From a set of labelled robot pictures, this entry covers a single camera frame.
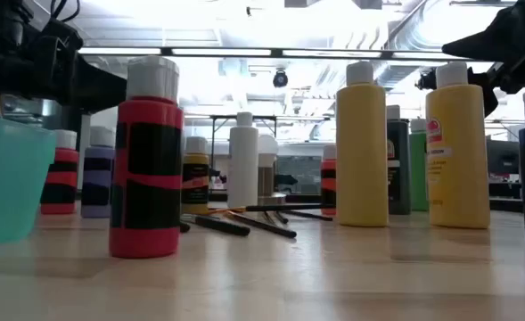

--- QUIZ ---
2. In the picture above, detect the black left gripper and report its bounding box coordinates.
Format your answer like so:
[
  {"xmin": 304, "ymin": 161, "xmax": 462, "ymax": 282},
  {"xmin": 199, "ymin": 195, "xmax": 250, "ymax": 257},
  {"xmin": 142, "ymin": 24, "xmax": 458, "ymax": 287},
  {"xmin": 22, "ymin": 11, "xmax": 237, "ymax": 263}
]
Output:
[{"xmin": 19, "ymin": 20, "xmax": 127, "ymax": 113}]

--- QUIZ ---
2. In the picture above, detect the small red striped paint bottle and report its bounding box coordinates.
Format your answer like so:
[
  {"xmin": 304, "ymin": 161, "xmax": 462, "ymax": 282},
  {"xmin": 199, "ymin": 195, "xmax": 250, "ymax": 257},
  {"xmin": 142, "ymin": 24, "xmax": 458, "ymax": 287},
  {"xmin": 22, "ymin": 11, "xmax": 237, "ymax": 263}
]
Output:
[
  {"xmin": 109, "ymin": 55, "xmax": 185, "ymax": 259},
  {"xmin": 40, "ymin": 128, "xmax": 80, "ymax": 216}
]

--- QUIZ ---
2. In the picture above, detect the small purple striped paint bottle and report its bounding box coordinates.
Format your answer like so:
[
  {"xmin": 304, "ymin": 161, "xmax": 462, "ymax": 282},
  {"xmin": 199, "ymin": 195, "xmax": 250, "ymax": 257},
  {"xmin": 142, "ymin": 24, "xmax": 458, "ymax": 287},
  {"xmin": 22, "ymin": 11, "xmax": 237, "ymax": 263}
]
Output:
[{"xmin": 80, "ymin": 126, "xmax": 119, "ymax": 219}]

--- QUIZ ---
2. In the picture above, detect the large yellow paint bottle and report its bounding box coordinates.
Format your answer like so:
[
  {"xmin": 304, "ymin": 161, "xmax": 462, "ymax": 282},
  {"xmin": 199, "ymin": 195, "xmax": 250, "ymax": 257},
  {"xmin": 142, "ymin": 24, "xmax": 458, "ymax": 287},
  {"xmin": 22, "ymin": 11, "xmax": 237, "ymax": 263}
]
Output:
[
  {"xmin": 425, "ymin": 61, "xmax": 491, "ymax": 230},
  {"xmin": 335, "ymin": 61, "xmax": 390, "ymax": 228}
]

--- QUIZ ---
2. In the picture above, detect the large green paint bottle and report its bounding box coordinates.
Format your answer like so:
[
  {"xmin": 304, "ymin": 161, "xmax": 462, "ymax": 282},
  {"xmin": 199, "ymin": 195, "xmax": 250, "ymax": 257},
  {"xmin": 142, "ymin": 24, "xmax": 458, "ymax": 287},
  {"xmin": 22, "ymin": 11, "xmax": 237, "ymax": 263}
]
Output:
[{"xmin": 408, "ymin": 118, "xmax": 431, "ymax": 212}]

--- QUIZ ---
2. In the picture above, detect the large dark paint bottle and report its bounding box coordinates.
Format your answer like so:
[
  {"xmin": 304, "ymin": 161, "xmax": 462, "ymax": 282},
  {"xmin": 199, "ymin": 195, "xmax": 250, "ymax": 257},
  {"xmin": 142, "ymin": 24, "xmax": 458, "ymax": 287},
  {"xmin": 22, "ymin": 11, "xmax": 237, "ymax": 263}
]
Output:
[{"xmin": 386, "ymin": 104, "xmax": 413, "ymax": 216}]

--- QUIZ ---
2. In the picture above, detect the small yellow striped paint bottle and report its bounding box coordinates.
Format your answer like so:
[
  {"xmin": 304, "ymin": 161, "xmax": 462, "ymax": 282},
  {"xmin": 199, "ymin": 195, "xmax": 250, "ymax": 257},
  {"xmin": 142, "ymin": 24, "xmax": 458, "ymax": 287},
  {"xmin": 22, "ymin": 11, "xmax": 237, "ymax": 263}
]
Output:
[{"xmin": 180, "ymin": 136, "xmax": 211, "ymax": 215}]

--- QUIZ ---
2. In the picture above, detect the small orange striped paint bottle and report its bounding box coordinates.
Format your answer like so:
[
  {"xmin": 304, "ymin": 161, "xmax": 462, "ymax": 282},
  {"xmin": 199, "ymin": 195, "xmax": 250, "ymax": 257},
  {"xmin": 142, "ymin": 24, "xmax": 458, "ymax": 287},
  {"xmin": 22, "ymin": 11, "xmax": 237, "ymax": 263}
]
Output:
[{"xmin": 320, "ymin": 144, "xmax": 338, "ymax": 217}]

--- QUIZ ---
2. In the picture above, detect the large white paint bottle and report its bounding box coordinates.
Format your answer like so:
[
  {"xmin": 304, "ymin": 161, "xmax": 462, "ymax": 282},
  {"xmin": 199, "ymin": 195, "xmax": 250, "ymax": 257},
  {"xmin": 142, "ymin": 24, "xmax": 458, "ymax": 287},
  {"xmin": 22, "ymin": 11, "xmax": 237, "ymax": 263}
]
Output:
[{"xmin": 226, "ymin": 111, "xmax": 260, "ymax": 209}]

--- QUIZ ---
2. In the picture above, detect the black ceiling spotlight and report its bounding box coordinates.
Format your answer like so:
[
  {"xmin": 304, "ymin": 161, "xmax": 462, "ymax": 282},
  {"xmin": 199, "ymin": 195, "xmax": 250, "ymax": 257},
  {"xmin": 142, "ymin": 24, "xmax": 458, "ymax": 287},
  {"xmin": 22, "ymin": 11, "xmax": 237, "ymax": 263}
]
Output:
[
  {"xmin": 415, "ymin": 66, "xmax": 438, "ymax": 92},
  {"xmin": 272, "ymin": 69, "xmax": 290, "ymax": 89}
]

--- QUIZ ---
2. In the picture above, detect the black computer monitor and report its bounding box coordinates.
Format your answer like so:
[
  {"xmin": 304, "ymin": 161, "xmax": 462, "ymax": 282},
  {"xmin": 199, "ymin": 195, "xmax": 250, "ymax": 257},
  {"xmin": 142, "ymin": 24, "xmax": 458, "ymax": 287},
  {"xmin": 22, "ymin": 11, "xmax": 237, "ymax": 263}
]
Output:
[{"xmin": 486, "ymin": 137, "xmax": 521, "ymax": 177}]

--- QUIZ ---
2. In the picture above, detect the teal plastic tray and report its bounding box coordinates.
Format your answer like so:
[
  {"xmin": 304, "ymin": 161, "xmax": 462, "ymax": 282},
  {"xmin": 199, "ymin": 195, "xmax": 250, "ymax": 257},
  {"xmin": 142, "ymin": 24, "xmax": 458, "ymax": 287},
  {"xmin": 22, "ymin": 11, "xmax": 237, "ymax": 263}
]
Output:
[{"xmin": 0, "ymin": 111, "xmax": 58, "ymax": 247}]

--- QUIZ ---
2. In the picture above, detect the long overhead light bar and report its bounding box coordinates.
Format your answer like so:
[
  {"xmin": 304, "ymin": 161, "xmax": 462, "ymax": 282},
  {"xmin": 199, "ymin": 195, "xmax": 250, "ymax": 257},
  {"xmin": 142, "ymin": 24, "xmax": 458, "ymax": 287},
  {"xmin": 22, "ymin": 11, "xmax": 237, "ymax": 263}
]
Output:
[{"xmin": 78, "ymin": 45, "xmax": 497, "ymax": 62}]

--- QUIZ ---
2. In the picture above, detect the brass table lamp with bulb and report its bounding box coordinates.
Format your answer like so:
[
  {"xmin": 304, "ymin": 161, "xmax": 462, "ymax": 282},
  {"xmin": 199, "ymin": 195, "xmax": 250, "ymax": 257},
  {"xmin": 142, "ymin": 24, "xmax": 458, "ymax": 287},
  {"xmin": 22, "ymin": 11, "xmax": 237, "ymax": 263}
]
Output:
[{"xmin": 257, "ymin": 134, "xmax": 288, "ymax": 206}]

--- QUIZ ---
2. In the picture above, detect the black long gold-ferrule paintbrush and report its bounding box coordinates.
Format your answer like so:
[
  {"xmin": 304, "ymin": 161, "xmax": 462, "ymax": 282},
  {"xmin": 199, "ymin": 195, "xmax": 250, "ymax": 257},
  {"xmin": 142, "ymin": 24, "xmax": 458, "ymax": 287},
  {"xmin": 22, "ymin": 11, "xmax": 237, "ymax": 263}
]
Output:
[{"xmin": 224, "ymin": 210, "xmax": 298, "ymax": 240}]

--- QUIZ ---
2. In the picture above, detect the black gold-ferrule flat paintbrush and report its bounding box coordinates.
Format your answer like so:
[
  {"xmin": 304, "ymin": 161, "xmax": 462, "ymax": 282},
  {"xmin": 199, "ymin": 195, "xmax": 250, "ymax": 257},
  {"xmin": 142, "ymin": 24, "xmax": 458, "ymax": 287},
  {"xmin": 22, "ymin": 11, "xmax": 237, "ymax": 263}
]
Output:
[{"xmin": 201, "ymin": 202, "xmax": 324, "ymax": 217}]

